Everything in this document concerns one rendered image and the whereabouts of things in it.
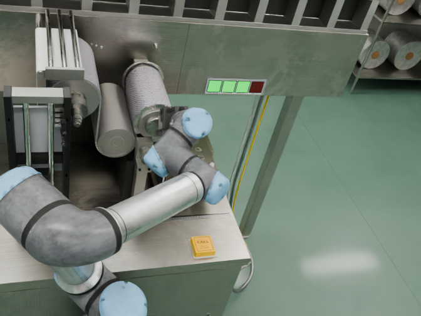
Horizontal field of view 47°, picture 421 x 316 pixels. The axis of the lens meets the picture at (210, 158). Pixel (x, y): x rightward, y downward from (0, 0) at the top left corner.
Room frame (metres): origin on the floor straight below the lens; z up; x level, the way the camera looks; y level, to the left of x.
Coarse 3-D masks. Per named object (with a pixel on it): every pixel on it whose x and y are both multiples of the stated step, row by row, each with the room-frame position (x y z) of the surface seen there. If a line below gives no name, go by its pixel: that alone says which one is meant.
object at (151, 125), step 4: (156, 116) 1.22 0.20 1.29; (148, 120) 1.20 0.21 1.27; (152, 120) 1.20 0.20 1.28; (156, 120) 1.21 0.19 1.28; (148, 124) 1.20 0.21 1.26; (152, 124) 1.20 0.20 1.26; (156, 124) 1.21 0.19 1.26; (148, 128) 1.20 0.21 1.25; (152, 128) 1.21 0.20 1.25; (156, 128) 1.21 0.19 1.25; (148, 132) 1.20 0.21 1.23; (152, 132) 1.21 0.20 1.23; (152, 136) 1.21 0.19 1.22; (156, 136) 1.21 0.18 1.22
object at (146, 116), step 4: (148, 112) 1.21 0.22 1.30; (152, 112) 1.21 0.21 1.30; (156, 112) 1.22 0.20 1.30; (144, 116) 1.20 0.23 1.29; (148, 116) 1.21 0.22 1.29; (152, 116) 1.21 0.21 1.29; (140, 120) 1.20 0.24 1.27; (144, 120) 1.20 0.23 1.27; (140, 124) 1.20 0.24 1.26; (144, 124) 1.20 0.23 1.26; (140, 128) 1.20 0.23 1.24; (144, 128) 1.20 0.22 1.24; (140, 132) 1.20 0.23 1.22; (144, 132) 1.21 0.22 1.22; (144, 136) 1.21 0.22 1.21; (148, 136) 1.21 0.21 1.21; (160, 136) 1.23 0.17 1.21
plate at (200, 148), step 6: (204, 138) 1.51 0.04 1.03; (198, 144) 1.46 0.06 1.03; (204, 144) 1.47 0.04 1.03; (192, 150) 1.42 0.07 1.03; (198, 150) 1.44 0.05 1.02; (204, 150) 1.44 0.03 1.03; (198, 156) 1.39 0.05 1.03; (204, 156) 1.40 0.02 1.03; (210, 156) 1.41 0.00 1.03; (216, 168) 1.35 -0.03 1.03
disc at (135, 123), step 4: (156, 104) 1.23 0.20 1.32; (160, 104) 1.23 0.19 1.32; (144, 108) 1.21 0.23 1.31; (148, 108) 1.22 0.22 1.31; (152, 108) 1.22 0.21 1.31; (156, 108) 1.23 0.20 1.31; (140, 112) 1.21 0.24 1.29; (144, 112) 1.21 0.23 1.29; (136, 116) 1.20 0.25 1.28; (140, 116) 1.21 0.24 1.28; (136, 120) 1.20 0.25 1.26; (136, 124) 1.20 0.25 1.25; (136, 128) 1.20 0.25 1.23; (136, 132) 1.20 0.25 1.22; (140, 136) 1.21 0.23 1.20; (156, 140) 1.23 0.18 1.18
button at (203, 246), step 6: (192, 240) 1.09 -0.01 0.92; (198, 240) 1.09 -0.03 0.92; (204, 240) 1.10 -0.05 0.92; (210, 240) 1.11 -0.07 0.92; (192, 246) 1.07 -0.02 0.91; (198, 246) 1.07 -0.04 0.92; (204, 246) 1.07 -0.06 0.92; (210, 246) 1.08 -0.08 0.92; (198, 252) 1.04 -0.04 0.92; (204, 252) 1.05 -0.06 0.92; (210, 252) 1.06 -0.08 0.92
